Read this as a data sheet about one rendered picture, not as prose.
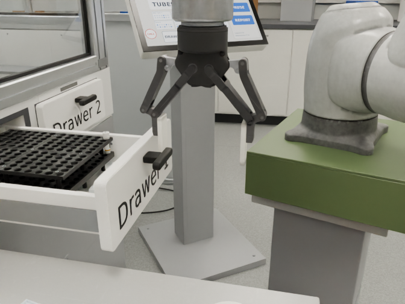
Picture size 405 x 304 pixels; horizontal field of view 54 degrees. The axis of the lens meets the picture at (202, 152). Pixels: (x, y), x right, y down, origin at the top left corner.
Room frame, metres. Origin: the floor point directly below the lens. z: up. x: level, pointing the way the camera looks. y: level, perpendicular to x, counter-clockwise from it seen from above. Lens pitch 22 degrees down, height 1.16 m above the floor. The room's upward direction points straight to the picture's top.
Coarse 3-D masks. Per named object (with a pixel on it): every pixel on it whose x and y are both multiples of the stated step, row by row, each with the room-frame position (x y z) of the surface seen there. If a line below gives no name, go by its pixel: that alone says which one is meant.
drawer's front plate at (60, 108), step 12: (84, 84) 1.03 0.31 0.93; (96, 84) 1.08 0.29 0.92; (60, 96) 0.91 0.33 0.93; (72, 96) 0.95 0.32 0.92; (36, 108) 0.83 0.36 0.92; (48, 108) 0.85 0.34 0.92; (60, 108) 0.89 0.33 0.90; (72, 108) 0.94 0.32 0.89; (84, 108) 1.00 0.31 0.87; (96, 108) 1.06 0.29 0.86; (48, 120) 0.84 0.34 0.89; (60, 120) 0.89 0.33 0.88; (96, 120) 1.06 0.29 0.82
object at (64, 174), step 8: (96, 144) 0.67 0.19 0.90; (104, 144) 0.67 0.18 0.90; (88, 152) 0.64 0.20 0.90; (96, 152) 0.64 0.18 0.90; (72, 160) 0.59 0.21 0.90; (80, 160) 0.60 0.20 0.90; (64, 168) 0.56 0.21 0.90; (72, 168) 0.56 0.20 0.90; (56, 176) 0.54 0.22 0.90; (64, 176) 0.54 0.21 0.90
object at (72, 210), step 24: (120, 144) 0.73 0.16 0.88; (0, 192) 0.51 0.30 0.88; (24, 192) 0.50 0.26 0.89; (48, 192) 0.50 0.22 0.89; (72, 192) 0.49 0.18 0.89; (0, 216) 0.51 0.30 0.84; (24, 216) 0.50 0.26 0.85; (48, 216) 0.49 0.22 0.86; (72, 216) 0.49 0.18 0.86; (96, 216) 0.48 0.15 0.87
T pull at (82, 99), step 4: (80, 96) 0.98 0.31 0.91; (84, 96) 0.98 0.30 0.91; (92, 96) 0.98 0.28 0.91; (96, 96) 0.99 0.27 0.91; (76, 100) 0.95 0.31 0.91; (80, 100) 0.93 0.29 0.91; (84, 100) 0.94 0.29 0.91; (88, 100) 0.95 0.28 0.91; (92, 100) 0.97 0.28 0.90; (80, 104) 0.93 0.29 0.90; (84, 104) 0.93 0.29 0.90
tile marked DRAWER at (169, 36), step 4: (164, 32) 1.48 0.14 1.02; (168, 32) 1.49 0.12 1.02; (172, 32) 1.49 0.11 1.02; (176, 32) 1.50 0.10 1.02; (164, 36) 1.47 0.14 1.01; (168, 36) 1.48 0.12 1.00; (172, 36) 1.48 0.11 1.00; (176, 36) 1.49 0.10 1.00; (164, 40) 1.46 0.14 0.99; (168, 40) 1.46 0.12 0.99; (172, 40) 1.47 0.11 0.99; (176, 40) 1.47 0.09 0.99
